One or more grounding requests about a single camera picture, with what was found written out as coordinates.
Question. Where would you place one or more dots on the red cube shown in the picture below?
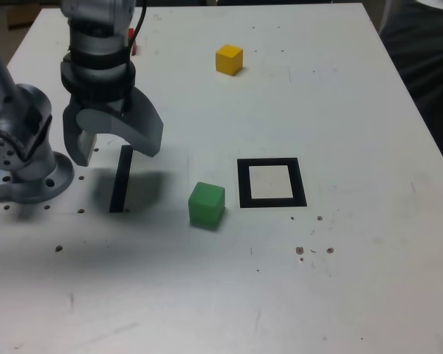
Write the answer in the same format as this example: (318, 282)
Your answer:
(135, 50)

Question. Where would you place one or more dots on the green cube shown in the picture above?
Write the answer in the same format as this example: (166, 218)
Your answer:
(206, 206)

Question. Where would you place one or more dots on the yellow cube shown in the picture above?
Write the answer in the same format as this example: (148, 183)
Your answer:
(227, 59)

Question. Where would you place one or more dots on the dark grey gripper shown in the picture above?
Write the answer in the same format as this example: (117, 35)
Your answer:
(103, 105)

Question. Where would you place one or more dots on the black tape square outline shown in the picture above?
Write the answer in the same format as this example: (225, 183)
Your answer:
(243, 184)

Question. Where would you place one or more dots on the person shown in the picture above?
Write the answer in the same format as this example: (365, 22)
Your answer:
(421, 55)

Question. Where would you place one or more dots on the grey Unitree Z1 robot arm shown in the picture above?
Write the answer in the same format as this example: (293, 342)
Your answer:
(29, 110)

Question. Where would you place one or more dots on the black tape strip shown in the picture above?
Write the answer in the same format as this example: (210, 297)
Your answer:
(121, 177)

